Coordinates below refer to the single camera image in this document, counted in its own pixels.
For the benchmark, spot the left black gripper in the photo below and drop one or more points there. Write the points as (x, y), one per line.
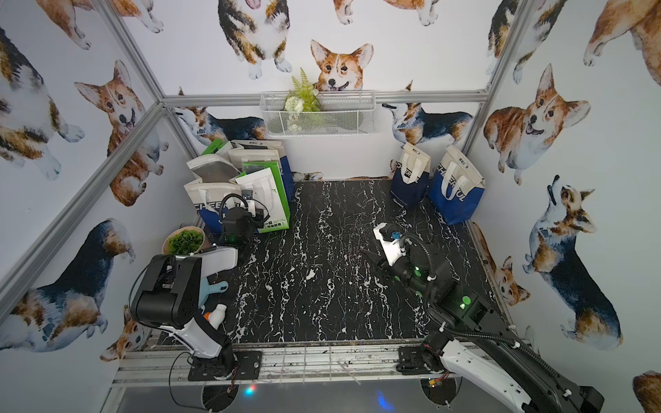
(237, 227)

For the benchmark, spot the green white bag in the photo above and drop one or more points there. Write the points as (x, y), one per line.
(264, 180)
(218, 147)

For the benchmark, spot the blue white bag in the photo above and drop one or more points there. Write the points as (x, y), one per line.
(245, 151)

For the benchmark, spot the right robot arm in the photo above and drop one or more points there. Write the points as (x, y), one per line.
(471, 340)

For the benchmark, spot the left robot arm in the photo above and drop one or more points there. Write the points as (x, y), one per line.
(173, 292)

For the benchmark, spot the potted green plant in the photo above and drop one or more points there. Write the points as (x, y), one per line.
(185, 241)

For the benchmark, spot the light blue cutting board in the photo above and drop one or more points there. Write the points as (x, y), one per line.
(207, 289)

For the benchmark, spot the fern and white flower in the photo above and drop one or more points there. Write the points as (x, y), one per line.
(302, 105)

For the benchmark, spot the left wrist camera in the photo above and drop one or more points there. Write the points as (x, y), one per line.
(247, 194)

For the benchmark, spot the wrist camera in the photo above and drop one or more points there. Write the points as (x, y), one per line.
(388, 236)
(247, 194)

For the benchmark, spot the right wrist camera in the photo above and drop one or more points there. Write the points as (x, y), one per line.
(388, 236)

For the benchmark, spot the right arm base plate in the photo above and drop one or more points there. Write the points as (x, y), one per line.
(421, 359)

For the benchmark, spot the aluminium front rail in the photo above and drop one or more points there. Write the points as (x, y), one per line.
(282, 363)

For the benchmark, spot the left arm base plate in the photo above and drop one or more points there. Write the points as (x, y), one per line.
(242, 365)

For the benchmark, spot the white wire basket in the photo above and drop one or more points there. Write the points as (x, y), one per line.
(328, 113)

